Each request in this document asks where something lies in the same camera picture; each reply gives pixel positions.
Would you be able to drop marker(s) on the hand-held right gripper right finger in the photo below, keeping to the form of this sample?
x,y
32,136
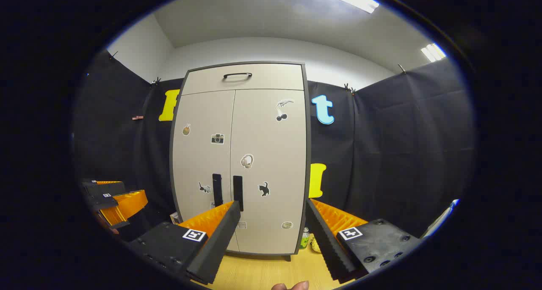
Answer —
x,y
328,247

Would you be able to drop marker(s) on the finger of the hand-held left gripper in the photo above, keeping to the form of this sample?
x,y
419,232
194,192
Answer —
x,y
129,203
101,187

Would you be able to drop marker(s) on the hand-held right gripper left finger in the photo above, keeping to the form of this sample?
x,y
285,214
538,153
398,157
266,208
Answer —
x,y
220,243

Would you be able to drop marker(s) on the grey cabinet door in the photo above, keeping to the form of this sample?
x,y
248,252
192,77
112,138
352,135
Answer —
x,y
271,154
199,163

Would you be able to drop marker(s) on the grey double-door shoe cabinet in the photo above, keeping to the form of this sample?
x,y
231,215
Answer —
x,y
308,163

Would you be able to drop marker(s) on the grey cabinet drawer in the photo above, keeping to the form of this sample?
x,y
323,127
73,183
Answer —
x,y
271,78

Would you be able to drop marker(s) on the green label bottle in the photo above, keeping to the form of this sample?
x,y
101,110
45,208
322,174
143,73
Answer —
x,y
304,239

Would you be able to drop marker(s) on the white bag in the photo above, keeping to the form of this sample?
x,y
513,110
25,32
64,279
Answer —
x,y
440,220

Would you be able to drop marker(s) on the black clip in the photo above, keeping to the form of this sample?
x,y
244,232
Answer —
x,y
113,54
349,88
401,68
156,81

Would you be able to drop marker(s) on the black backdrop cloth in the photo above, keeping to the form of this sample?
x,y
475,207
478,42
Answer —
x,y
402,154

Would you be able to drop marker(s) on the small ceiling light panel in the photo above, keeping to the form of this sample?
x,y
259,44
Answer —
x,y
432,53

